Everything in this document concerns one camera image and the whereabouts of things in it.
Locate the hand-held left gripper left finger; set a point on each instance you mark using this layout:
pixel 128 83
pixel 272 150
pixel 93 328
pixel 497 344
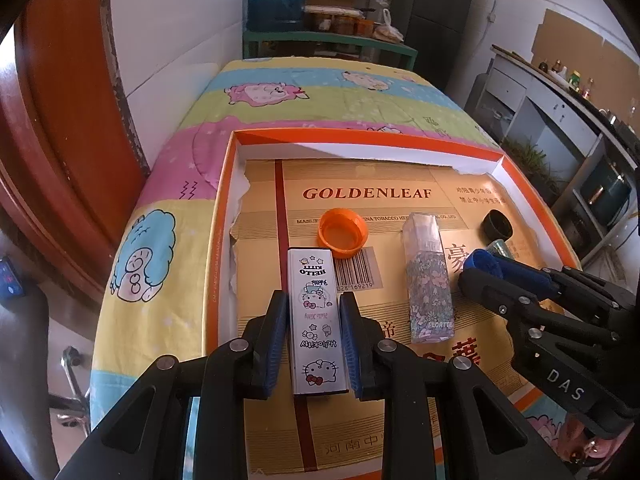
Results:
pixel 272 350

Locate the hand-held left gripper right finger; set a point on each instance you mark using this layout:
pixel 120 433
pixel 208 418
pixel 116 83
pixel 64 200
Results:
pixel 350 350

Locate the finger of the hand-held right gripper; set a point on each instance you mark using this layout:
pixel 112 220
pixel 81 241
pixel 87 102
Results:
pixel 495 295
pixel 525 275

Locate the teal glitter tube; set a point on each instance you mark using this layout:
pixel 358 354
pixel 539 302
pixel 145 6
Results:
pixel 500 246

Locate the white cartoon slim box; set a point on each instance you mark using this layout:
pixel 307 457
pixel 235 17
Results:
pixel 316 330

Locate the black bottle cap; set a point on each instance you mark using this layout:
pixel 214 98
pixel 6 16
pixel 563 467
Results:
pixel 497 225

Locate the floral slim box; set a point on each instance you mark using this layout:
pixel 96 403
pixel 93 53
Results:
pixel 430 285

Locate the translucent orange bottle cap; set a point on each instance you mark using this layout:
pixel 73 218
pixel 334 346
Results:
pixel 342 232

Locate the orange rimmed shallow box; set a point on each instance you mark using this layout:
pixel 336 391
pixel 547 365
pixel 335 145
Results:
pixel 227 240

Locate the metal pot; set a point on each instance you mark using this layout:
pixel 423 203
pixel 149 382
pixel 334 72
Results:
pixel 580 230

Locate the brown planter with plant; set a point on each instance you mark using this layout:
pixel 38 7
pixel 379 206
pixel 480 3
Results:
pixel 530 160

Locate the teal kitchen appliance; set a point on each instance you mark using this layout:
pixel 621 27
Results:
pixel 607 185

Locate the cartoon printed blanket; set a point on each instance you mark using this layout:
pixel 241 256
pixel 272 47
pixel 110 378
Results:
pixel 165 240

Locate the yellow printed cardboard sheet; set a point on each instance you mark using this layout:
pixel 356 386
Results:
pixel 350 195

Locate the white kitchen counter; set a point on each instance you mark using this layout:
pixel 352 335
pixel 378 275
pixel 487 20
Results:
pixel 540 105

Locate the green yellow bottle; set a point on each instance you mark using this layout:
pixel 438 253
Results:
pixel 575 80

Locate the black office chair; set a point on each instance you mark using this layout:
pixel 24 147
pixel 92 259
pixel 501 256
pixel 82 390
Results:
pixel 30 385

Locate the dark refrigerator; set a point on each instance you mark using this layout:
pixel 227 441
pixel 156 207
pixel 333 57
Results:
pixel 440 25

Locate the black smartphone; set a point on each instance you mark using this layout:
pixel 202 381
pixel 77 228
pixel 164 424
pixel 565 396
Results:
pixel 10 280

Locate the plastic bag of food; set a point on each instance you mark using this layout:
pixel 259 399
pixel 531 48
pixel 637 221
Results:
pixel 387 30

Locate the brown wooden door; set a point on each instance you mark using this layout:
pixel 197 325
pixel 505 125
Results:
pixel 60 135

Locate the row of food jars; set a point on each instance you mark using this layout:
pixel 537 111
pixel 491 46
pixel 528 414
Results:
pixel 340 22

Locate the cardboard wall panels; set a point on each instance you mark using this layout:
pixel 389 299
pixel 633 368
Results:
pixel 575 45

